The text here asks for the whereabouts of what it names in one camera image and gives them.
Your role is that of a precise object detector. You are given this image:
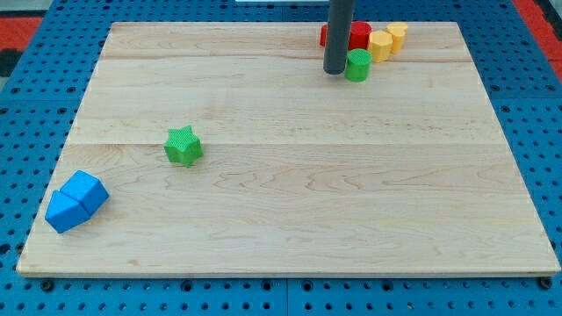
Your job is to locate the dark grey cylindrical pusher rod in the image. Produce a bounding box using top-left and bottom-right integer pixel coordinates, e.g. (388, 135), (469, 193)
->
(323, 0), (355, 75)

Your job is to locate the light wooden board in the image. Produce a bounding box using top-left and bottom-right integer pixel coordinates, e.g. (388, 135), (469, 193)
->
(17, 22), (560, 278)

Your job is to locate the green star block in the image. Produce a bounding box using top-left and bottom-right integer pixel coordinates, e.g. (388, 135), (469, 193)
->
(163, 126), (204, 168)

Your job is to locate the red block behind rod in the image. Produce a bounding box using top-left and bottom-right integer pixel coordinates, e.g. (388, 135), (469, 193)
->
(319, 24), (328, 47)

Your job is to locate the red cylinder block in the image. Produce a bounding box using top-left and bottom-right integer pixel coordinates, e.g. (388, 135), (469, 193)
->
(348, 21), (372, 50)

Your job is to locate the yellow hexagon block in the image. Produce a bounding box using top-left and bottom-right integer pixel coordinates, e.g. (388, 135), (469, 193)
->
(367, 30), (393, 62)

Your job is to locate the yellow heart block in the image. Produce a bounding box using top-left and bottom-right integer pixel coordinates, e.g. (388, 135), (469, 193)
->
(386, 22), (408, 54)

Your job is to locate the green cylinder block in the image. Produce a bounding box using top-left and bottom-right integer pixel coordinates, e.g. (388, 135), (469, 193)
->
(344, 48), (372, 83)

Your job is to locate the blue cube block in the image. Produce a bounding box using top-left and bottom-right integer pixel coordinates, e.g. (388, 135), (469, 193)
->
(60, 170), (109, 215)

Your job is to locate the blue triangular block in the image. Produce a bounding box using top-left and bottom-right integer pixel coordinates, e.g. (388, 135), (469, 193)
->
(45, 190), (91, 233)

